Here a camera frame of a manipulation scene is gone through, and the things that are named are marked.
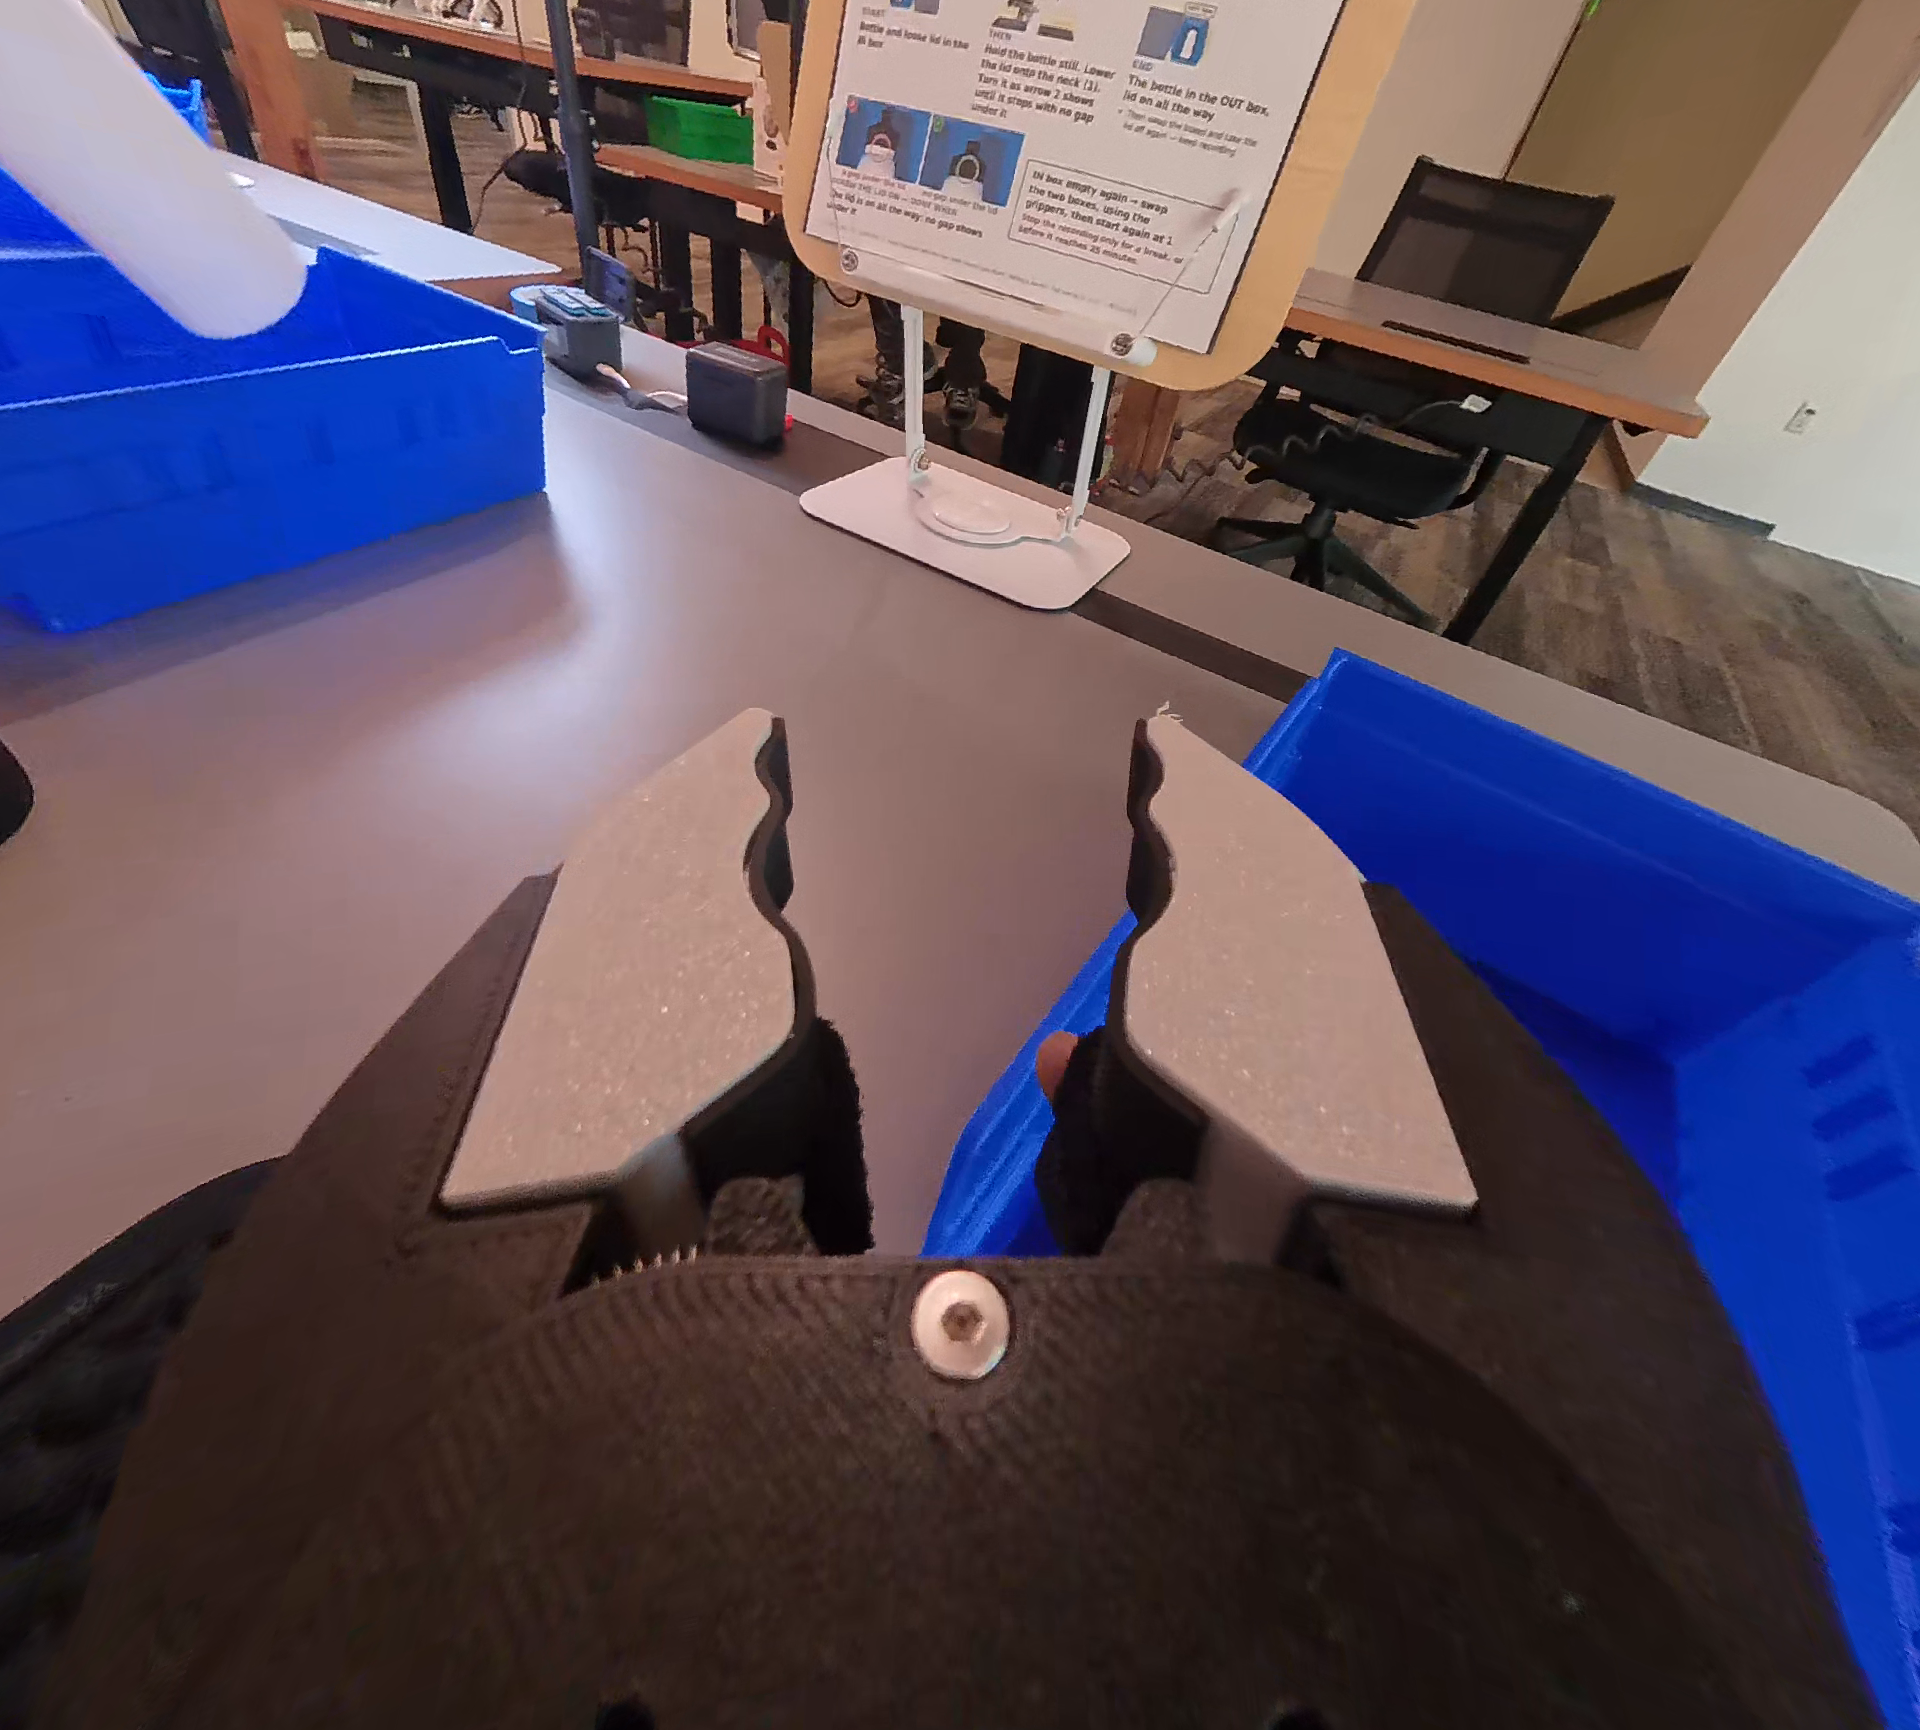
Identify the dark grey case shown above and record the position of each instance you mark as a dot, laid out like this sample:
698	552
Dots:
734	395

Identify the white plastic bottle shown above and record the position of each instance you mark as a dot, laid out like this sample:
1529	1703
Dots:
135	171

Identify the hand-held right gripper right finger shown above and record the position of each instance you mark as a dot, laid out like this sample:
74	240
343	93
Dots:
1274	1010

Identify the grey charger box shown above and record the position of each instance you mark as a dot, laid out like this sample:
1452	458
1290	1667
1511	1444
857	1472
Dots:
579	334

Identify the blue plastic bin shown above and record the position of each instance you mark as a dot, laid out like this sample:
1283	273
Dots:
301	455
180	103
1575	890

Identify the black office chair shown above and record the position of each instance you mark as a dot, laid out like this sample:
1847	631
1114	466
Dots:
1479	230

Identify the black light stand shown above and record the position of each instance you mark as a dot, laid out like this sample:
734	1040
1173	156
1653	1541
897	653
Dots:
559	35

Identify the green plastic bin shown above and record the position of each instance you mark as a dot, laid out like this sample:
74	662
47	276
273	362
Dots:
698	129

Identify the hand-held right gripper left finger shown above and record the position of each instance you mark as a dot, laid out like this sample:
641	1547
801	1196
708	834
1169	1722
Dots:
644	1010

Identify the white cardboard box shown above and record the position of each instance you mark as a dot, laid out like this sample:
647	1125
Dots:
768	132

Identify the instruction sign stand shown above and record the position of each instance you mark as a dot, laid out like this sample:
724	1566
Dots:
1081	35

